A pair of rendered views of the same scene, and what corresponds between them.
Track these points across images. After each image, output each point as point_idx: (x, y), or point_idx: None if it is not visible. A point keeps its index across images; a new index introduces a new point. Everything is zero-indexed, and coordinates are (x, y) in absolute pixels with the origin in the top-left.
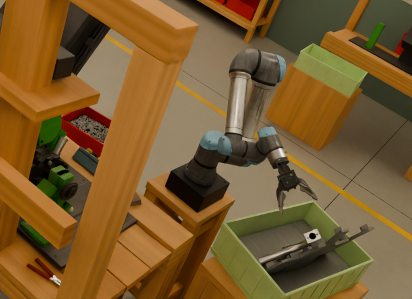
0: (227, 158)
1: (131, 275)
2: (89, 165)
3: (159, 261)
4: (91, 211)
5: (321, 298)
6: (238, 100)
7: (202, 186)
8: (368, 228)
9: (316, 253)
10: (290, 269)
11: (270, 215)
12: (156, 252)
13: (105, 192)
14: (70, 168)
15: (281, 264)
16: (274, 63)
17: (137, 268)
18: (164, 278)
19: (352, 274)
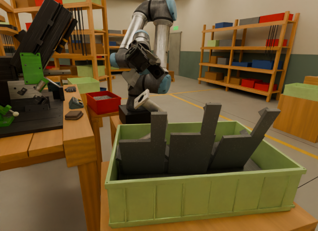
0: (144, 85)
1: (3, 152)
2: (70, 103)
3: (42, 147)
4: None
5: (215, 214)
6: (129, 28)
7: (131, 111)
8: (266, 109)
9: (198, 148)
10: (181, 174)
11: (178, 127)
12: (49, 143)
13: None
14: (60, 106)
15: (124, 146)
16: (162, 0)
17: (16, 149)
18: (79, 175)
19: (263, 183)
